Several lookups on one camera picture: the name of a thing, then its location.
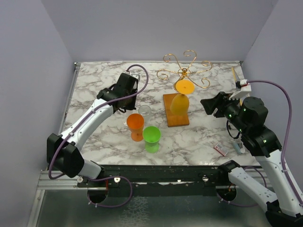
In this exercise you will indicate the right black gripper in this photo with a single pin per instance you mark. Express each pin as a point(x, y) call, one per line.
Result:
point(220, 100)

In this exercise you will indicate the blue white small object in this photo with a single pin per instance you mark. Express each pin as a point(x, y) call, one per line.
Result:
point(239, 147)

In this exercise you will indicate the black mounting rail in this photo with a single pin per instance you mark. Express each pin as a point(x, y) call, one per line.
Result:
point(156, 181)

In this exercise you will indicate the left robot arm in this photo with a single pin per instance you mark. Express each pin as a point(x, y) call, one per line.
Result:
point(63, 151)

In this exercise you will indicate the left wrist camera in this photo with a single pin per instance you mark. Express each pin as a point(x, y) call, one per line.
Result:
point(137, 76)

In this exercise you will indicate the red white small box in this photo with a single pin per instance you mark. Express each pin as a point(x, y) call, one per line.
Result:
point(221, 149)

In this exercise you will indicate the yellow plastic wine glass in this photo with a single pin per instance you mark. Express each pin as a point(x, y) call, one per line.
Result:
point(180, 102)

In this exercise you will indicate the clear glass tumbler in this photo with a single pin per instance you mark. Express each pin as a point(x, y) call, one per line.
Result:
point(146, 112)

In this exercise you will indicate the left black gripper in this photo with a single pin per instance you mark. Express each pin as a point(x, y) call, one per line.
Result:
point(131, 106)

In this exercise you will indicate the gold wire wine glass rack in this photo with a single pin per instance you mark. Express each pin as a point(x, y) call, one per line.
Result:
point(183, 73)

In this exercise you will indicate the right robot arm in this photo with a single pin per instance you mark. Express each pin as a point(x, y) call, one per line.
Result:
point(281, 207)

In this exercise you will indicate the green plastic wine glass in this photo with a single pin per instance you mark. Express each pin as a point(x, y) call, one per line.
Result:
point(151, 136)

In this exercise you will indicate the orange plastic wine glass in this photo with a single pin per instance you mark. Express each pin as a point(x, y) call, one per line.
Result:
point(135, 123)

